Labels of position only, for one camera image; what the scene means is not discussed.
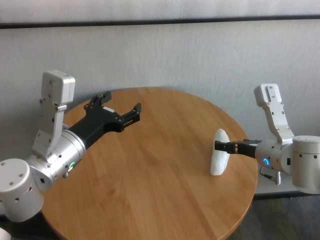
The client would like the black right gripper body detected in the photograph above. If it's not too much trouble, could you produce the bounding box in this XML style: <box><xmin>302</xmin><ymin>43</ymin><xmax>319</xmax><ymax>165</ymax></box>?
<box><xmin>236</xmin><ymin>138</ymin><xmax>263</xmax><ymax>159</ymax></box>

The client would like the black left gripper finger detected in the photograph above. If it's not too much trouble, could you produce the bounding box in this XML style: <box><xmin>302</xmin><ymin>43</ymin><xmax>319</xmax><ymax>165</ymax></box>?
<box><xmin>119</xmin><ymin>102</ymin><xmax>143</xmax><ymax>132</ymax></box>
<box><xmin>83</xmin><ymin>90</ymin><xmax>113</xmax><ymax>111</ymax></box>

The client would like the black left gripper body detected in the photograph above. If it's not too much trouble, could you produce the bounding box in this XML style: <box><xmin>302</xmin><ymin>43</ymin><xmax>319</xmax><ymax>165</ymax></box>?
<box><xmin>67</xmin><ymin>106</ymin><xmax>125</xmax><ymax>151</ymax></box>

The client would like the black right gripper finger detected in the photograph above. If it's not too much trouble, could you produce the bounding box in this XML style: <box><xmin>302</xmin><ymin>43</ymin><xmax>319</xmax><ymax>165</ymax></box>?
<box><xmin>214</xmin><ymin>140</ymin><xmax>240</xmax><ymax>154</ymax></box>

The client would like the white sandbag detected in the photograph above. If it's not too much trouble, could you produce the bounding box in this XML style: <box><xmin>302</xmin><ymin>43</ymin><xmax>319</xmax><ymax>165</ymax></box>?
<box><xmin>209</xmin><ymin>128</ymin><xmax>231</xmax><ymax>177</ymax></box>

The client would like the black skirting board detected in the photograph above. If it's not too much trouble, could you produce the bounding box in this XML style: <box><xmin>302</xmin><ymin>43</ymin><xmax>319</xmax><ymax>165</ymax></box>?
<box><xmin>253</xmin><ymin>190</ymin><xmax>303</xmax><ymax>200</ymax></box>

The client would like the right arm cable with connector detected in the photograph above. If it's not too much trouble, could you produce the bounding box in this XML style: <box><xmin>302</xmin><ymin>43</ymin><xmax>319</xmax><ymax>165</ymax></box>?
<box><xmin>259</xmin><ymin>166</ymin><xmax>282</xmax><ymax>186</ymax></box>

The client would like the black wall trim strip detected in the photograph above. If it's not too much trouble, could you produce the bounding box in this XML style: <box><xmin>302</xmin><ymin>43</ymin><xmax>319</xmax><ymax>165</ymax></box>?
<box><xmin>0</xmin><ymin>14</ymin><xmax>320</xmax><ymax>30</ymax></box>

